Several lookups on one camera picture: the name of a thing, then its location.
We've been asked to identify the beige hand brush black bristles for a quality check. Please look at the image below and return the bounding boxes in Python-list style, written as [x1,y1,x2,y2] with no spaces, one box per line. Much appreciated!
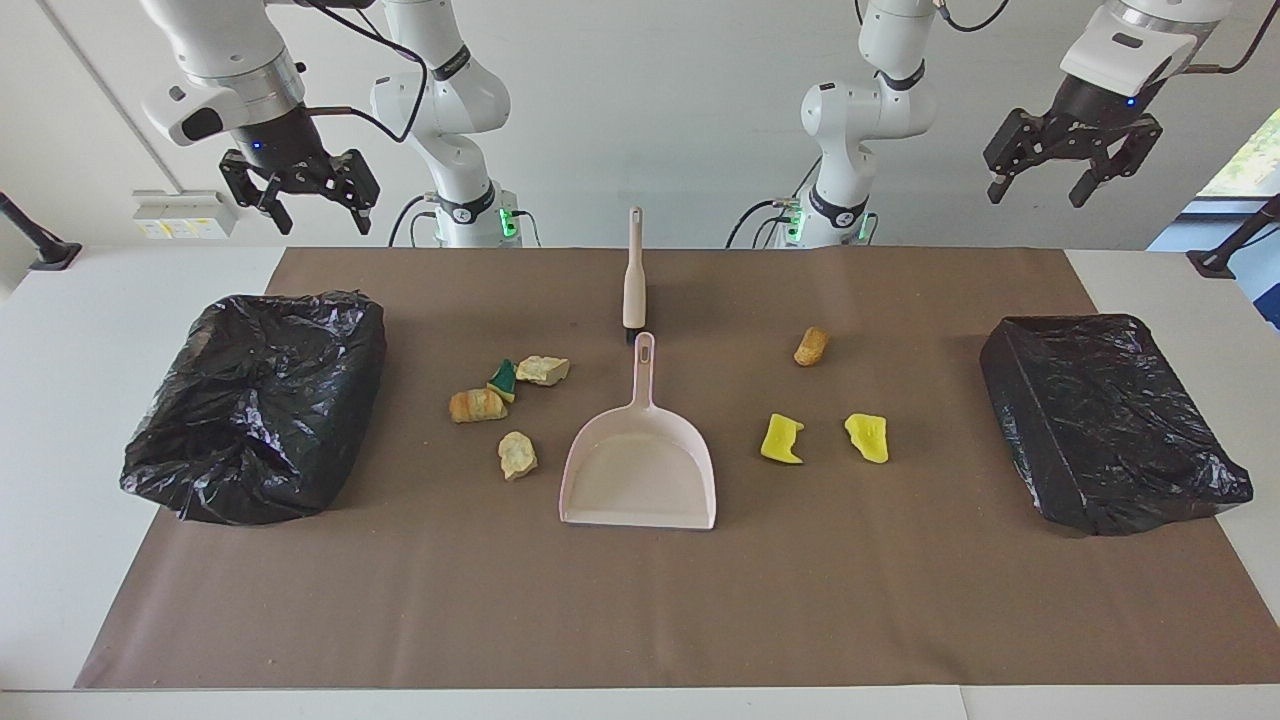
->
[622,207,648,346]

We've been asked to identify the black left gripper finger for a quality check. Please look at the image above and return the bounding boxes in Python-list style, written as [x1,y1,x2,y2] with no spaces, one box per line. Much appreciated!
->
[1070,118,1163,209]
[984,108,1046,204]

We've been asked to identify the white wall socket box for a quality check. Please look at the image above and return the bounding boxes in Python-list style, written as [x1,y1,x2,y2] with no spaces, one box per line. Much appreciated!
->
[132,190,239,239]

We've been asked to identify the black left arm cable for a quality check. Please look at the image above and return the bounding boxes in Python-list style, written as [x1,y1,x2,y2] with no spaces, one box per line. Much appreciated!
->
[935,0,1280,76]

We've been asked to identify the orange striped sponge piece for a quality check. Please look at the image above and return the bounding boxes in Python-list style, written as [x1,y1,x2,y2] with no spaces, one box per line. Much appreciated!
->
[449,388,508,424]

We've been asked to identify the pale pink plastic dustpan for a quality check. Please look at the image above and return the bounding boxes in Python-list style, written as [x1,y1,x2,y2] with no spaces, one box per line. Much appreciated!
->
[559,332,718,530]

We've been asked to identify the bin with taut black bag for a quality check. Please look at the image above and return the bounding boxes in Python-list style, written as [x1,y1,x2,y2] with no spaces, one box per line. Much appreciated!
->
[979,314,1254,538]

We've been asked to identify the brown paper table mat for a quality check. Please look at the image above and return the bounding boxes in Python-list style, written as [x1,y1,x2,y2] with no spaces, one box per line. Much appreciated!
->
[75,247,1280,689]

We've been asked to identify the black camera stand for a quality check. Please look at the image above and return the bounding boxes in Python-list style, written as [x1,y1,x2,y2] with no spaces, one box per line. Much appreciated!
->
[0,190,83,272]
[1187,193,1280,279]

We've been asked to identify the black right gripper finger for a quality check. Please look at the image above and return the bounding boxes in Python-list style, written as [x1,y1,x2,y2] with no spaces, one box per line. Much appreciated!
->
[335,150,381,236]
[220,150,292,236]

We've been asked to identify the black right arm base cables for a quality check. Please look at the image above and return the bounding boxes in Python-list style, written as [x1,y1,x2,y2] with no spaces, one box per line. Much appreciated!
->
[388,193,543,249]

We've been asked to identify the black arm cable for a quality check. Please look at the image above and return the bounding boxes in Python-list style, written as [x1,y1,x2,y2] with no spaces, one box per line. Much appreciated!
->
[935,0,1280,76]
[265,0,431,146]

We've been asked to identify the black arm base cables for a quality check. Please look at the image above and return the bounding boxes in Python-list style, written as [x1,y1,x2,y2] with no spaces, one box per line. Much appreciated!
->
[725,155,826,249]
[388,193,543,249]

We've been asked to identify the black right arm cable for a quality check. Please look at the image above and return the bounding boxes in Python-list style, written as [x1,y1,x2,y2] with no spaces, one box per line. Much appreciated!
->
[265,0,431,146]

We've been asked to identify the black left arm base cables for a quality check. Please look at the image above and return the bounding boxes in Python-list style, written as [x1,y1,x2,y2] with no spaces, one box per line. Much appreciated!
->
[725,155,826,249]

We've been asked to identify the window with green view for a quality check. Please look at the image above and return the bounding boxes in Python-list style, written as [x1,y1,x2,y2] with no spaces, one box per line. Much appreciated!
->
[1195,105,1280,201]

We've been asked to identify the bin with crumpled black bag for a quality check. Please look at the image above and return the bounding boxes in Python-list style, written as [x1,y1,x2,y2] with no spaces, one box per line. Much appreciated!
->
[120,290,387,526]

